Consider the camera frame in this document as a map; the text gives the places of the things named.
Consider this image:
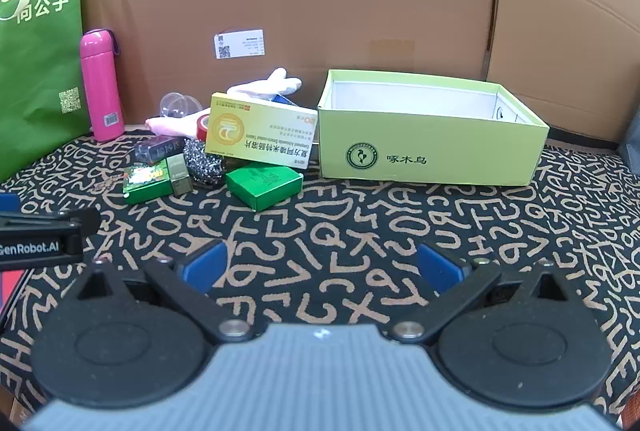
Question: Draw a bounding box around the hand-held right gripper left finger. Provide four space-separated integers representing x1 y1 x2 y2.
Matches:
65 240 253 344

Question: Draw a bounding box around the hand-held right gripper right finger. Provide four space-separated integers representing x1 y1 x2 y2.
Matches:
389 242 581 344

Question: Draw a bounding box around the small olive box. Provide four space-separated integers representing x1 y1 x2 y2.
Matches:
166 153 194 198

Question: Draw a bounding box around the green patterned box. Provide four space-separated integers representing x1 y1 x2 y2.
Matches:
122 163 173 205

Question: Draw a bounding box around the plain green box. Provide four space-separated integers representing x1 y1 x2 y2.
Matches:
225 162 304 212

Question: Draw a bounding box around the steel wool scrubber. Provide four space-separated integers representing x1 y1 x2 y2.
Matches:
182 137 228 186

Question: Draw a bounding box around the dark blue small box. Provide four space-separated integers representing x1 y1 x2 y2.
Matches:
134 136 183 162

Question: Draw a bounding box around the light green shoe box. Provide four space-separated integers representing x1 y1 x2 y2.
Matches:
317 70 551 186

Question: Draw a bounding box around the yellow medicine box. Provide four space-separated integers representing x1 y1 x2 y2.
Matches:
205 92 319 170

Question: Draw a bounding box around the red flat object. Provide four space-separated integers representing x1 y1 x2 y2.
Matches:
0 270 28 314

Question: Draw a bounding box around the black tan patterned tablecloth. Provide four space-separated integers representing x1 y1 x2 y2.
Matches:
0 128 640 431

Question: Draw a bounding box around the green shopping bag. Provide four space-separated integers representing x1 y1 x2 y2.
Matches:
0 0 93 182

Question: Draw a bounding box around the pink thermos bottle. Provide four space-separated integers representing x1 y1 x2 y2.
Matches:
80 30 126 142

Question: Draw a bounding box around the pink cloth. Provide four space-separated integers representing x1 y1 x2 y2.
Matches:
145 113 201 139

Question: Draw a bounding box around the white glove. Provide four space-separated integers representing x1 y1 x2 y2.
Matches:
227 67 303 104

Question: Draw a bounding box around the white shipping label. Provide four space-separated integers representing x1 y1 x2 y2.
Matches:
214 29 265 60

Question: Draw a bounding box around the grey object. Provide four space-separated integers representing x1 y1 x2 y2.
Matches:
619 108 640 162

